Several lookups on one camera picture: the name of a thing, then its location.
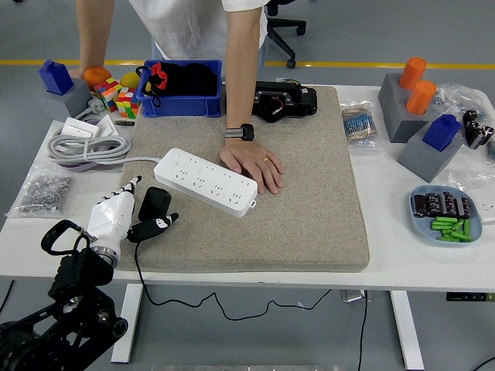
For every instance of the black office chair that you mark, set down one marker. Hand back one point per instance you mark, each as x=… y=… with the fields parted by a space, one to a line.
x=284 y=27

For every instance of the blue plastic block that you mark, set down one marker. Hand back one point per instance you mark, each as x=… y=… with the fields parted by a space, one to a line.
x=56 y=77
x=441 y=133

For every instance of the grey power plug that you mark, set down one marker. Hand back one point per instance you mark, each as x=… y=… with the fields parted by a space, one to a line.
x=96 y=105

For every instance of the blue plastic bin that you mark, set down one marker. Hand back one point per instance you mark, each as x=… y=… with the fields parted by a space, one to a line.
x=181 y=106

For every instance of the white table leg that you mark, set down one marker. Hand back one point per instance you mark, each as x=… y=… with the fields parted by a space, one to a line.
x=129 y=324
x=408 y=332

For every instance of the grey block holder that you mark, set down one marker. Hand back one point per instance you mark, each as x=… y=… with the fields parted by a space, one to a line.
x=425 y=164
x=73 y=102

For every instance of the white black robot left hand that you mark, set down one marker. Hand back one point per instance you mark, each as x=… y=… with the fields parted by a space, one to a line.
x=110 y=216

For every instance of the empty clear plastic bag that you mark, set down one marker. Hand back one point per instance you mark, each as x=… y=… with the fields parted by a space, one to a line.
x=472 y=181

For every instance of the white wall switch plate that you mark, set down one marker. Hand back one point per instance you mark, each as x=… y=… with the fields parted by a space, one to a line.
x=79 y=127

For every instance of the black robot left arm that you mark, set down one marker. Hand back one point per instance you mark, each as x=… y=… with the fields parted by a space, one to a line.
x=77 y=305

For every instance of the black pouch with red trim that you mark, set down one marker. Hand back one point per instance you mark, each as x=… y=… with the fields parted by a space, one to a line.
x=189 y=81

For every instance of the green battery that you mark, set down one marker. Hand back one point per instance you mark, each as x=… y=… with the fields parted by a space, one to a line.
x=444 y=219
x=466 y=228
x=442 y=225
x=448 y=239
x=458 y=236
x=458 y=225

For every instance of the loose black capacitor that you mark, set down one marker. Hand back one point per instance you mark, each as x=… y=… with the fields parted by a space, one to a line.
x=470 y=118
x=475 y=135
x=489 y=133

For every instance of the wide orange cylinder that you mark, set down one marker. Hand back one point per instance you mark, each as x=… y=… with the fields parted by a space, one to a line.
x=96 y=77

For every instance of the yellow ball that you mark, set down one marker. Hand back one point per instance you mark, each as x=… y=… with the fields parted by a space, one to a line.
x=129 y=79

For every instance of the person's left forearm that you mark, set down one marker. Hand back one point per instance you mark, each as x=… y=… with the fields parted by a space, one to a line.
x=241 y=77

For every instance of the small black usb stick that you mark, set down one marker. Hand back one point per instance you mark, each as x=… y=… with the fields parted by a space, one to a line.
x=124 y=123

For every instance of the person's right forearm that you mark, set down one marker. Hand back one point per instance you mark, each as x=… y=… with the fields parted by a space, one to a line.
x=93 y=35

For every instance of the grey-brown mat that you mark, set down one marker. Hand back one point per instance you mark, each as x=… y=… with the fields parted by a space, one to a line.
x=290 y=216

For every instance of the clear bag of metal nuts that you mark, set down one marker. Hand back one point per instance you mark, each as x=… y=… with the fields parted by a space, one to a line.
x=44 y=191

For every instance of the person's right hand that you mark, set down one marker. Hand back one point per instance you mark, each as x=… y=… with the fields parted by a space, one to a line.
x=77 y=73

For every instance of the white card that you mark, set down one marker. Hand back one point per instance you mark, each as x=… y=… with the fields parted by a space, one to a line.
x=108 y=125

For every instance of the black capacitor with print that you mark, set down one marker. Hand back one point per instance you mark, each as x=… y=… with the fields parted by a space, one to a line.
x=450 y=204
x=434 y=204
x=465 y=208
x=420 y=205

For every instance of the tall orange cylinder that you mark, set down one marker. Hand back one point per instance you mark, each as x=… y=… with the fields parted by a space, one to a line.
x=420 y=96
x=413 y=73

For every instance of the black wristwatch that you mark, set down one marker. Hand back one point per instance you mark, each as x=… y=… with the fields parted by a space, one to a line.
x=243 y=132

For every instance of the clear bag of screws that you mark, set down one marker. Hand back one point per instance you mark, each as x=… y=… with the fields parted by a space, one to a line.
x=456 y=96

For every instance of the black plug adapter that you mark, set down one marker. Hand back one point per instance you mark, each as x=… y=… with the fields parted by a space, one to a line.
x=154 y=201

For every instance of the black table control panel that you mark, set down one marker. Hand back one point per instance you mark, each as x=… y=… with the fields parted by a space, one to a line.
x=468 y=297

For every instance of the person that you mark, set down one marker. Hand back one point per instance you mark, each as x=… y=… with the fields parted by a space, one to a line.
x=185 y=27

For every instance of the clear bag of resistors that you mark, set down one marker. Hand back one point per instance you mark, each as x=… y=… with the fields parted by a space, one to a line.
x=359 y=127

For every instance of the light blue plate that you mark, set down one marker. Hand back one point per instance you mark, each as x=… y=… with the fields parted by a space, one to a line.
x=419 y=228

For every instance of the white power strip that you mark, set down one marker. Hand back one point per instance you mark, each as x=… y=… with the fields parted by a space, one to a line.
x=205 y=181

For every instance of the grey holder with two holes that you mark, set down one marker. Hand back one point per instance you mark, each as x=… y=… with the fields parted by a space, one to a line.
x=390 y=104

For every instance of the colourful puzzle cube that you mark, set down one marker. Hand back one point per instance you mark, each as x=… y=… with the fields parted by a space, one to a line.
x=107 y=92
x=127 y=102

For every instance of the metal bracket under table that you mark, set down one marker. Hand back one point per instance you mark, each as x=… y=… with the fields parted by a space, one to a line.
x=352 y=295

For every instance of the person's left hand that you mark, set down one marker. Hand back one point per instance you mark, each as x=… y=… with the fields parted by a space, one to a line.
x=251 y=162

